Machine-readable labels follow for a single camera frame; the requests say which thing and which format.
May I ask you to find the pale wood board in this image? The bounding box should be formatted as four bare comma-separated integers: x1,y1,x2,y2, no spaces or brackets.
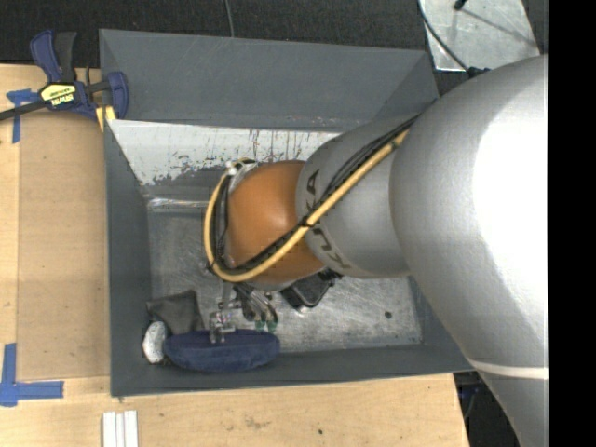
16,107,114,383

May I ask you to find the grey metal bin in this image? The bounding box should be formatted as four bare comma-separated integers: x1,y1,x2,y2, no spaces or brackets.
98,28,474,398

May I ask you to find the white rounded lump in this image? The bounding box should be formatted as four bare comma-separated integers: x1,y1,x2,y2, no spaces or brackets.
142,320,169,365

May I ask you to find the dark blue oval cushion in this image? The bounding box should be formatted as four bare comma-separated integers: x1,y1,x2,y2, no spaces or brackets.
162,327,282,374

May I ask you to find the dark grey cloth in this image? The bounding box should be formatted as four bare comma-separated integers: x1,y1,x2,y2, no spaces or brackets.
145,289,205,337

